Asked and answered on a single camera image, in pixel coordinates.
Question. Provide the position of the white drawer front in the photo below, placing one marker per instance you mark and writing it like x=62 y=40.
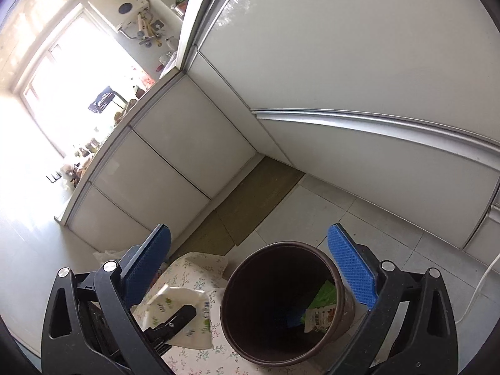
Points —
x=390 y=172
x=351 y=39

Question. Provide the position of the window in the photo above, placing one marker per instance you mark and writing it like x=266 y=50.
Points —
x=70 y=70

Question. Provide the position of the beige snack packet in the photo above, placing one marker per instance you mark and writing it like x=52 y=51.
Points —
x=322 y=318

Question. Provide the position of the brown round bin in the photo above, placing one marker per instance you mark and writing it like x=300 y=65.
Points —
x=250 y=304

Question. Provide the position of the white water heater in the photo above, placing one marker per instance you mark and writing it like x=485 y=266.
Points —
x=121 y=13

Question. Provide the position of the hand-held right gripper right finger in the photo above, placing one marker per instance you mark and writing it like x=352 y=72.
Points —
x=349 y=265

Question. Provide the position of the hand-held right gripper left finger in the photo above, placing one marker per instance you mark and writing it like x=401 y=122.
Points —
x=144 y=265

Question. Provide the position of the narrow white cabinet door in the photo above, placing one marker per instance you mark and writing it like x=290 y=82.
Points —
x=238 y=113

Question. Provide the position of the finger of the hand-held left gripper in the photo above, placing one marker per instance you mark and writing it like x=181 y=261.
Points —
x=172 y=320

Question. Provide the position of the black hook rack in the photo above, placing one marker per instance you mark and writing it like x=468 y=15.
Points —
x=53 y=177

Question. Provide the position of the floral tablecloth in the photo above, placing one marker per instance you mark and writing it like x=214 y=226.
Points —
x=195 y=269

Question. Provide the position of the white countertop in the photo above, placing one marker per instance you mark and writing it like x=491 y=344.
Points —
x=129 y=125

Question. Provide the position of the brown floor mat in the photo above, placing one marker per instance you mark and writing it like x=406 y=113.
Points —
x=250 y=199

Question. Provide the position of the white plastic bag red print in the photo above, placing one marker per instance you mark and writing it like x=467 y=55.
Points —
x=107 y=257

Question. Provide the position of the white packet green print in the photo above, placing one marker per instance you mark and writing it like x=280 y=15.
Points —
x=187 y=297

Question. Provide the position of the black dish rack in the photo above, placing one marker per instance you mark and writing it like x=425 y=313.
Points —
x=102 y=99

